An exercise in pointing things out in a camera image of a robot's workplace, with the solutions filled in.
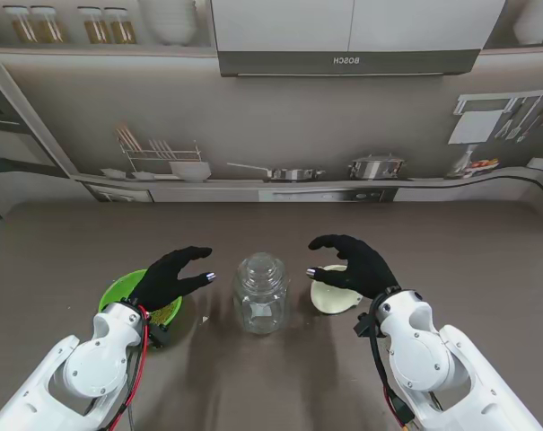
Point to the printed kitchen backdrop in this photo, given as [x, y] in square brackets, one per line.
[298, 125]

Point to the mung beans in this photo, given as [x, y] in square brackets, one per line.
[165, 314]

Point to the cream plastic funnel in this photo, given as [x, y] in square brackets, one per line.
[331, 301]

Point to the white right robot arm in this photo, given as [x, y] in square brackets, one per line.
[419, 354]

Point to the green plastic bowl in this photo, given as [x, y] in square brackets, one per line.
[116, 287]

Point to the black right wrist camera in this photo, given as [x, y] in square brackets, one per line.
[363, 324]

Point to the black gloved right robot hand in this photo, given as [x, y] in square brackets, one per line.
[361, 267]

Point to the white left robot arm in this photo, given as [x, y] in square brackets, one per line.
[91, 363]

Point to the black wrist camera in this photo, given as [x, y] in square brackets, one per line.
[158, 336]
[363, 324]

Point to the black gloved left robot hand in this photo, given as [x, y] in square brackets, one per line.
[161, 283]

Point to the clear glass jar lid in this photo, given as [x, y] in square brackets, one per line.
[261, 269]

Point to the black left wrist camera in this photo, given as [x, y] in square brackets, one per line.
[158, 336]

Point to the clear glass jar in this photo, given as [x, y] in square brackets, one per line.
[262, 310]

